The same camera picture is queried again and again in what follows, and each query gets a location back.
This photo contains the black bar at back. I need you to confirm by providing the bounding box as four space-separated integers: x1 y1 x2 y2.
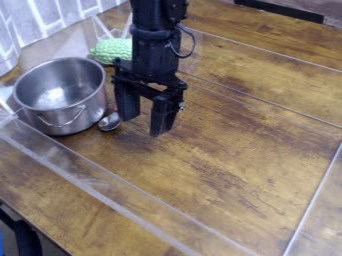
233 0 324 24

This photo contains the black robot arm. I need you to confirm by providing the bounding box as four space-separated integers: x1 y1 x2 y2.
112 0 187 136

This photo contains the clear acrylic tray wall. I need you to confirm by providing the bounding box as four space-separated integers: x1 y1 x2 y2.
0 12 342 256

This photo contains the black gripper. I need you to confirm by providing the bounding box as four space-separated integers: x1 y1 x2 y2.
113 28 187 137

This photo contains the black table leg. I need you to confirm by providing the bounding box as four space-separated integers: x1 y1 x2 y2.
0 208 42 256

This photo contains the red handled metal spoon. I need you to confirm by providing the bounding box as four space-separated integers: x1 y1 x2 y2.
97 107 121 132

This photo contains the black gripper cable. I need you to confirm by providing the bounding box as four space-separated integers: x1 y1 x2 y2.
165 22 197 59

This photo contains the silver metal pot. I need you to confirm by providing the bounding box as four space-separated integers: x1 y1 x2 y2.
13 57 107 136

